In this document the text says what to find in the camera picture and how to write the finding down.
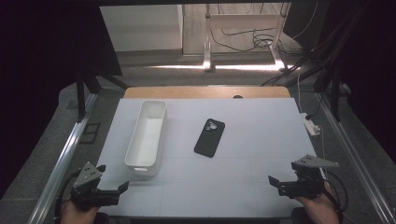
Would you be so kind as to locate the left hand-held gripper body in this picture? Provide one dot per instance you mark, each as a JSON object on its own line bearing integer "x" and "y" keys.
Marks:
{"x": 87, "y": 177}

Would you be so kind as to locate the black curtain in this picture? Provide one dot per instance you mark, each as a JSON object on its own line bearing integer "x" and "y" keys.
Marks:
{"x": 46, "y": 62}
{"x": 370, "y": 62}

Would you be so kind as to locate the white table cover sheet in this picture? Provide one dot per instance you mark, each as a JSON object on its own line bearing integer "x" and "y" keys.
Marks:
{"x": 243, "y": 174}

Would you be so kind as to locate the aluminium floor rail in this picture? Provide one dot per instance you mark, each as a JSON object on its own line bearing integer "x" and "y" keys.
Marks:
{"x": 65, "y": 155}
{"x": 358, "y": 161}

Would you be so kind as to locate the white power strip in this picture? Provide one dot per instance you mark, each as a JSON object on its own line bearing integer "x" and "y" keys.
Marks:
{"x": 310, "y": 125}

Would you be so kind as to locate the black metal stand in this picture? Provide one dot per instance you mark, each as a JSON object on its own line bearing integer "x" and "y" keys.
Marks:
{"x": 81, "y": 96}
{"x": 335, "y": 99}

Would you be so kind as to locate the white metal desk frame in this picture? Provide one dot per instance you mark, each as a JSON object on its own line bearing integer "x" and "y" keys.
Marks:
{"x": 207, "y": 46}

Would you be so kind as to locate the person's left hand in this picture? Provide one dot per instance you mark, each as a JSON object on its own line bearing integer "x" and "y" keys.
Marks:
{"x": 74, "y": 215}

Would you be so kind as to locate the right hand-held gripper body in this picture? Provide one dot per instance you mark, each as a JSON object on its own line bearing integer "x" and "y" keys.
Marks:
{"x": 306, "y": 183}

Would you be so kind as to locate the white plastic storage bin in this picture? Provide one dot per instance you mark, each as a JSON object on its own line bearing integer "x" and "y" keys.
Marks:
{"x": 145, "y": 140}

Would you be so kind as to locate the person's right hand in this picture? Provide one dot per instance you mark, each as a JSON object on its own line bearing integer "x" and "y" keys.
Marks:
{"x": 320, "y": 208}

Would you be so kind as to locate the white cabinet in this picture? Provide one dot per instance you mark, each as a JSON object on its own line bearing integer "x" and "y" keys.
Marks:
{"x": 140, "y": 28}

